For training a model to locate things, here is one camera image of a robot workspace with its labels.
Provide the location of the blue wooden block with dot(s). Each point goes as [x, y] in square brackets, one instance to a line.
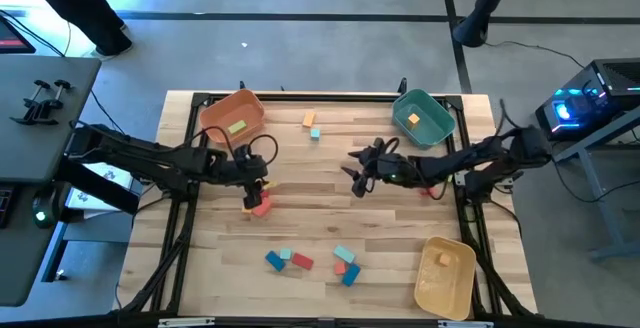
[351, 274]
[275, 261]

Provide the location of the red wooden block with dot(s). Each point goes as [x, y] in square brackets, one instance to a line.
[425, 191]
[266, 194]
[302, 260]

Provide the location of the black monitor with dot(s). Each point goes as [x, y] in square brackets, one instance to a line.
[12, 38]

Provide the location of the small teal wooden cube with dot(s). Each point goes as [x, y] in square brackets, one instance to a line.
[315, 133]
[285, 253]

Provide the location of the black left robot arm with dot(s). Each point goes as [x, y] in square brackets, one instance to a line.
[150, 158]

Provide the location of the small red wooden cube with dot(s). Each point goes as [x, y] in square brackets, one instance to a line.
[340, 268]

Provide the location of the black metal table frame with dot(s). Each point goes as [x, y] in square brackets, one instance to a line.
[325, 97]

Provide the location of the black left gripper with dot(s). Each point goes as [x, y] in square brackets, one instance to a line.
[245, 168]

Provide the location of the silver metal bracket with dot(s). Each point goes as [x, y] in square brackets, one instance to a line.
[465, 324]
[185, 322]

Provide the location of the black screw clamp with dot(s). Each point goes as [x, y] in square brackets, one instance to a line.
[31, 105]
[52, 103]

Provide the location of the yellow tape tag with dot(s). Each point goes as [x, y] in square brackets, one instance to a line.
[270, 184]

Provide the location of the person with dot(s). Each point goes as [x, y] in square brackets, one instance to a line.
[75, 3]

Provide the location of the white printed paper sheet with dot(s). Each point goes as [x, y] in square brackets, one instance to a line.
[107, 173]

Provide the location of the black computer with lights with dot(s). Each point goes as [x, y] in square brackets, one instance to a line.
[575, 113]

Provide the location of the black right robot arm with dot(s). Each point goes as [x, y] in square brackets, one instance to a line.
[475, 160]

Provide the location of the black computer mouse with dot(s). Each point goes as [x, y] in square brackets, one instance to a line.
[46, 210]

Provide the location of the grey metal desk frame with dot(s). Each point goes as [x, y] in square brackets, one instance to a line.
[595, 137]

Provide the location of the yellow-orange wooden block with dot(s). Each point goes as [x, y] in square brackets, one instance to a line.
[413, 119]
[308, 119]

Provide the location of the teal plastic bin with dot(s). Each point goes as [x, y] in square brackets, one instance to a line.
[432, 128]

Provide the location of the coral wooden block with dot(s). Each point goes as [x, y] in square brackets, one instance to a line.
[262, 210]

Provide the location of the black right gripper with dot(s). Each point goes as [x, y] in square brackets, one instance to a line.
[387, 170]

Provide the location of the black keyboard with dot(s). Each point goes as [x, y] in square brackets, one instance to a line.
[4, 208]

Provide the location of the orange plastic bin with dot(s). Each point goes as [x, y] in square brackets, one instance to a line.
[230, 110]

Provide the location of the black diagonal bar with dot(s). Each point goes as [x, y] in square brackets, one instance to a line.
[95, 183]

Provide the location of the black stand pole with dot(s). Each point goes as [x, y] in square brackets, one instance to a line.
[480, 13]

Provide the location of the yellow plastic bin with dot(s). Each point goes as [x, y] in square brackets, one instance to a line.
[440, 293]

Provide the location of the dark grey desk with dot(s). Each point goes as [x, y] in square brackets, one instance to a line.
[40, 143]

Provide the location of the teal wooden block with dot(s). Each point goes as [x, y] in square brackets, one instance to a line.
[344, 254]

